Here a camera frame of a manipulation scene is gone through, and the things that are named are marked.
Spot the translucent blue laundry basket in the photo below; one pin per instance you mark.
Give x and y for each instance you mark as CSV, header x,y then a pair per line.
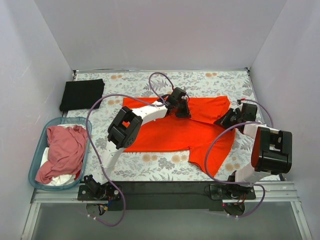
x,y
43,144

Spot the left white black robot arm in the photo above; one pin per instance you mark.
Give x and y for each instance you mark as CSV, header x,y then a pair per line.
x,y
124,129

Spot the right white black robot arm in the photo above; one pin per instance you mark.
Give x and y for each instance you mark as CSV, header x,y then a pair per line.
x,y
272,148

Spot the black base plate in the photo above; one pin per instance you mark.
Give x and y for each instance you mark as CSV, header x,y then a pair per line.
x,y
167,195

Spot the orange t-shirt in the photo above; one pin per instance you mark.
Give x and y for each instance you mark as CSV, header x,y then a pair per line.
x,y
198,134

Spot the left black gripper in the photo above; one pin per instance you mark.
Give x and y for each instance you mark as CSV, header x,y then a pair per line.
x,y
182,110

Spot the floral patterned table mat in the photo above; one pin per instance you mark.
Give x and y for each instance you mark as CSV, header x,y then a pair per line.
x,y
155,166

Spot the folded black t-shirt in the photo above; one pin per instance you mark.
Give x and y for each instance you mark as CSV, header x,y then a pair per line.
x,y
81,95

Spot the aluminium frame rail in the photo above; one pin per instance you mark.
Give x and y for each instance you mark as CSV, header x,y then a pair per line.
x,y
275,214

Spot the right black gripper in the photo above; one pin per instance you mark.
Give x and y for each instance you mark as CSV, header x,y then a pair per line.
x,y
227,120

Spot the pink t-shirt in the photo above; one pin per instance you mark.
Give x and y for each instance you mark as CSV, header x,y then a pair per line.
x,y
67,145

